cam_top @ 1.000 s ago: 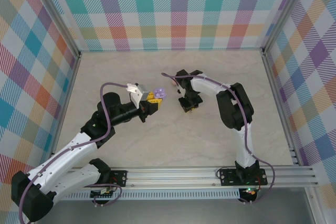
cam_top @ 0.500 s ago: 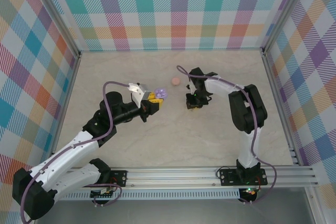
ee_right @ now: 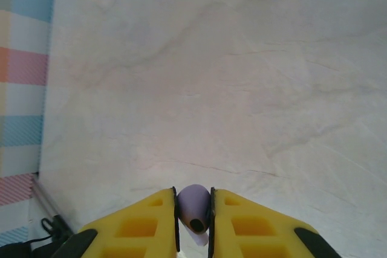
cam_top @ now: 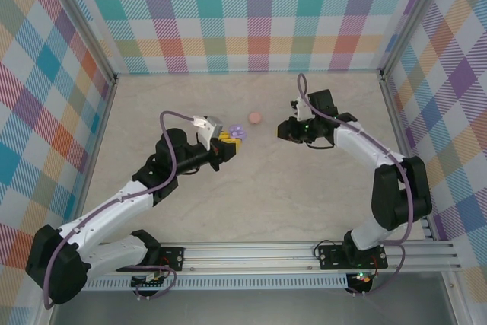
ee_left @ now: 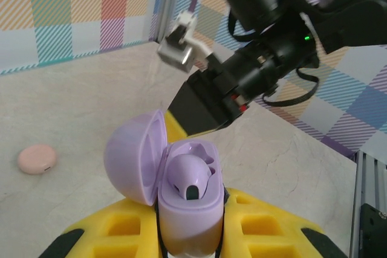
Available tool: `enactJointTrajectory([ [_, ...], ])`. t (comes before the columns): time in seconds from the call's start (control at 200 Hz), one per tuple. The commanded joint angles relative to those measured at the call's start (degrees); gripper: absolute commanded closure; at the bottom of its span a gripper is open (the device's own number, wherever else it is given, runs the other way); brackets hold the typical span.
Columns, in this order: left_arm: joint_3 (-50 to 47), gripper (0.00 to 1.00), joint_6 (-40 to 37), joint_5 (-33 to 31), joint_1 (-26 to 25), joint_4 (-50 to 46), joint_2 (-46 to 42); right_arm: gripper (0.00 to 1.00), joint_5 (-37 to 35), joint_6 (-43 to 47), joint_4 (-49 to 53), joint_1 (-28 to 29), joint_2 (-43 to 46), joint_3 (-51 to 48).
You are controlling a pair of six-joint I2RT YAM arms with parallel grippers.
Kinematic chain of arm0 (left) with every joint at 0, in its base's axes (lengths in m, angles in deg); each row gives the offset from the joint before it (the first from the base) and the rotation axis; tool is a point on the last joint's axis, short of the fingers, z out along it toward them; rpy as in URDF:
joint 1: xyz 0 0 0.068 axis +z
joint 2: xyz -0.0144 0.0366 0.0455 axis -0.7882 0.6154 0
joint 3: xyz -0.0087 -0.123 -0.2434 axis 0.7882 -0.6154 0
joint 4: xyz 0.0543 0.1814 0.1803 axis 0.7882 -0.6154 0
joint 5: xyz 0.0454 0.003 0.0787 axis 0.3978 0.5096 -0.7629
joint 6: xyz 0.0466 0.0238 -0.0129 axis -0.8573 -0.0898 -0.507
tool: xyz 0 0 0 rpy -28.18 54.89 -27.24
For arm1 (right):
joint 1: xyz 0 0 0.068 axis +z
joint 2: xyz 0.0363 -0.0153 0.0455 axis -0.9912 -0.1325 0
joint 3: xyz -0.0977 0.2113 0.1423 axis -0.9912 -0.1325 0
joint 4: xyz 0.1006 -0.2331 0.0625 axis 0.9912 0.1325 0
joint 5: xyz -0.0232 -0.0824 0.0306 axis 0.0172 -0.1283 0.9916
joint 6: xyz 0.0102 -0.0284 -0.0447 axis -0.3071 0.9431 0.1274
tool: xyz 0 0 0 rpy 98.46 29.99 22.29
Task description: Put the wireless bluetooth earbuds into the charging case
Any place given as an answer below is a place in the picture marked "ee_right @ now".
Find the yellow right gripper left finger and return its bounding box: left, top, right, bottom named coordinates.
left=53, top=186, right=181, bottom=258

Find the aluminium frame post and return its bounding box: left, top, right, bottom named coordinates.
left=31, top=177, right=75, bottom=236

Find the purple wireless earbud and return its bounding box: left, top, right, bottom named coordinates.
left=176, top=183, right=212, bottom=248

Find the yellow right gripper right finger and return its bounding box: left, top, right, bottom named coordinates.
left=207, top=187, right=341, bottom=258

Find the thin black cable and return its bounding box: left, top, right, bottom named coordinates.
left=0, top=215, right=76, bottom=258

